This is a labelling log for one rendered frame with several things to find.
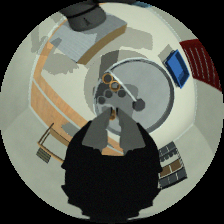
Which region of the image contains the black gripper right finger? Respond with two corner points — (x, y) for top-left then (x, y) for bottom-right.
(116, 107), (163, 173)

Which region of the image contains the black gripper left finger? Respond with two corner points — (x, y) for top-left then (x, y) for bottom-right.
(61, 107), (112, 170)

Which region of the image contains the blue crate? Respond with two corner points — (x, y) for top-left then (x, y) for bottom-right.
(162, 49), (190, 89)

